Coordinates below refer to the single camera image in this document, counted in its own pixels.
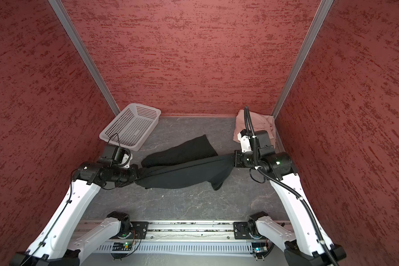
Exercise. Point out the left green circuit board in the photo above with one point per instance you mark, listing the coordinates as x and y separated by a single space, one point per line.
121 247

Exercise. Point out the right green circuit board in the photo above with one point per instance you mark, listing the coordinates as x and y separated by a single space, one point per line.
259 250

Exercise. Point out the white perforated plastic basket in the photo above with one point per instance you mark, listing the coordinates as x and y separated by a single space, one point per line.
131 128

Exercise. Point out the aluminium right corner post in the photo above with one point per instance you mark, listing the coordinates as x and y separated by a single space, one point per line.
316 24

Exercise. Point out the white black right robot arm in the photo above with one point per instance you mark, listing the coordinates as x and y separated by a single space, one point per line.
308 244

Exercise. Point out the white slotted cable duct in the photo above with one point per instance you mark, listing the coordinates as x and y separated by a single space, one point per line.
184 248

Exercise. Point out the black shorts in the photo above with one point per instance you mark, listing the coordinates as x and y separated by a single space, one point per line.
185 165

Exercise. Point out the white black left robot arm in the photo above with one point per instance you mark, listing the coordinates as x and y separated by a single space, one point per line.
53 246

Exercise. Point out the aluminium corner post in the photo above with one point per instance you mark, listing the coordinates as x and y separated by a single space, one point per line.
316 24
74 36

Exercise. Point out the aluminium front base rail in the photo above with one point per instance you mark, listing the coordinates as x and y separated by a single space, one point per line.
194 230

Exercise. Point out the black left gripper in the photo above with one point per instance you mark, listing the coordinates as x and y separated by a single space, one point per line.
133 178

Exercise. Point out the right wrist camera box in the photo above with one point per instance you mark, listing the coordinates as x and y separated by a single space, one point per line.
261 142

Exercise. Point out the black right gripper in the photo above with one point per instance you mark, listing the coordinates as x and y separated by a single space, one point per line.
238 158

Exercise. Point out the aluminium left corner post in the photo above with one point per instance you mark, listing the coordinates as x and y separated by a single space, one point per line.
74 36

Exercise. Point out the pink drawstring shorts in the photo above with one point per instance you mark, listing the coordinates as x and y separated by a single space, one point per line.
260 122

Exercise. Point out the green circuit board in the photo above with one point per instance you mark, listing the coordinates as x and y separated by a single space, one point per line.
259 250
121 247

